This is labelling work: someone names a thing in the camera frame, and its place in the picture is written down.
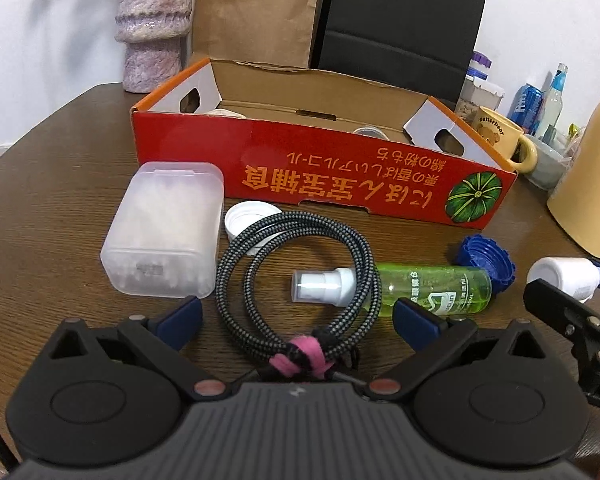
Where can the green spray bottle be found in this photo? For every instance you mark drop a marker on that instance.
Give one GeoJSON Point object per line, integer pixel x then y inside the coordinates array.
{"type": "Point", "coordinates": [430, 285]}

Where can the cream thermos jug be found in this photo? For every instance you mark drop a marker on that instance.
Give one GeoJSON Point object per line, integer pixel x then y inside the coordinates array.
{"type": "Point", "coordinates": [595, 175]}

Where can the brown paper bag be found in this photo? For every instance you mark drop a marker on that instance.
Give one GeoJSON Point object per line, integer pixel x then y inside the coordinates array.
{"type": "Point", "coordinates": [255, 10]}

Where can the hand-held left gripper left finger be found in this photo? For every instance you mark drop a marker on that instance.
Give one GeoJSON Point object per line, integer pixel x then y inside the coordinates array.
{"type": "Point", "coordinates": [180, 322]}

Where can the blue drink can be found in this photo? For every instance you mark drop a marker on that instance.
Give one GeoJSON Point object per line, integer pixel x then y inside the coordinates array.
{"type": "Point", "coordinates": [527, 107]}

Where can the white spray bottle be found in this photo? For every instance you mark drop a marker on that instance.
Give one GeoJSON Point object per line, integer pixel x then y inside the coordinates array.
{"type": "Point", "coordinates": [565, 275]}

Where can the small white cap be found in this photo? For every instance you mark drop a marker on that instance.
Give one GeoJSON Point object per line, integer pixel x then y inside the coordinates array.
{"type": "Point", "coordinates": [242, 215]}

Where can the glass soda bottle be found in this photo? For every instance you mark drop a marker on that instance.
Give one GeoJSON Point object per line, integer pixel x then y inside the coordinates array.
{"type": "Point", "coordinates": [555, 100]}

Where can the white plastic cylinder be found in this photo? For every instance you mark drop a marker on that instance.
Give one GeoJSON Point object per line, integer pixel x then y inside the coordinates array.
{"type": "Point", "coordinates": [370, 132]}

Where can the blue scalloped cap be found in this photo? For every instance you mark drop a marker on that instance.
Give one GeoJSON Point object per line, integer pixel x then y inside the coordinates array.
{"type": "Point", "coordinates": [485, 255]}

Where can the yellow bear mug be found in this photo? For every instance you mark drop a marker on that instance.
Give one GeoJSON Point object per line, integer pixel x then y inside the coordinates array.
{"type": "Point", "coordinates": [495, 132]}

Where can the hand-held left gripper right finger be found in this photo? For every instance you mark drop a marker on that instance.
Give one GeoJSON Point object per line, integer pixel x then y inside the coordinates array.
{"type": "Point", "coordinates": [419, 322]}

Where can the clear plastic swab box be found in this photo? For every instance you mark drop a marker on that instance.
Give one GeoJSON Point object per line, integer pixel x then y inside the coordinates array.
{"type": "Point", "coordinates": [165, 230]}

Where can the red cardboard box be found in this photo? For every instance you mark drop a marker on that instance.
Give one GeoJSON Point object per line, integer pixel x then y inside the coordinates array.
{"type": "Point", "coordinates": [280, 160]}

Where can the black paper bag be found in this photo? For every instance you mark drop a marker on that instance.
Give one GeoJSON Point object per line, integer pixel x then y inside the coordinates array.
{"type": "Point", "coordinates": [405, 20]}

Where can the clear jar purple lid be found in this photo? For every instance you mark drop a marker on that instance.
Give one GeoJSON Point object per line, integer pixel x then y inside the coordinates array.
{"type": "Point", "coordinates": [480, 92]}

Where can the mottled pink ceramic vase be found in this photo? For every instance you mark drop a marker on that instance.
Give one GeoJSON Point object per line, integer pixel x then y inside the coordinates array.
{"type": "Point", "coordinates": [152, 20]}

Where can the white bowl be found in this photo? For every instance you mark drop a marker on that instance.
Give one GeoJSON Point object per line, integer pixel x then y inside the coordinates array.
{"type": "Point", "coordinates": [545, 165]}

